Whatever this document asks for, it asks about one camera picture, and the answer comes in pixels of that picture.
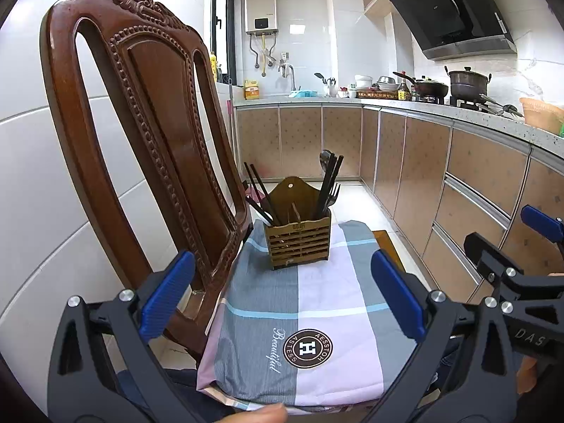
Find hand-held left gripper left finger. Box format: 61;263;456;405
48;250;230;423

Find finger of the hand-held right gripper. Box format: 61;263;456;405
520;205;564;247
464;232;564;313

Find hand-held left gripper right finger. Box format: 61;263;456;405
361;250;529;423

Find wooden utensil holder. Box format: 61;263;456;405
263;176;332;269

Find black chopstick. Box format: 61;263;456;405
250;162;283;226
326;154;344;214
244;194;275;226
318;154;338;220
244;162;279;225

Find cup with kitchen utensils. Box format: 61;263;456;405
314;72;338;98

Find person's right hand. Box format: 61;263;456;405
517;357;545;395

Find person's left hand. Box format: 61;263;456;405
227;403;289;423

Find plaid cloth with round badge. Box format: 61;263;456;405
196;219;441;408

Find lower kitchen cabinets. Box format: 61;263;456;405
233;101;564;309

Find orange basket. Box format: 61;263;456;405
519;97;564;135

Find person's dark pants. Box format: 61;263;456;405
117;368;239;423

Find metal tongs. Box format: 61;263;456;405
478;93;525;119

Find gas stove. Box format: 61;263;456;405
449;96;498;109

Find speckled kitchen countertop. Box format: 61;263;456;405
233;94;564;159

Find carved wooden chair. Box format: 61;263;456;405
39;0;406;362

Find dark cooking pot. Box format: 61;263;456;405
444;66;492;101

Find black wok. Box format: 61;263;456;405
393;71;449;98

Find black range hood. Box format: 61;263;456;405
383;0;518;61

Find metal faucet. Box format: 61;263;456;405
277;64;297;92

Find metal heater pipes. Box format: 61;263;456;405
249;34;277;75

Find dark window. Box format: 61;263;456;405
210;0;232;84

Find white water heater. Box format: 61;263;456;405
244;0;279;36

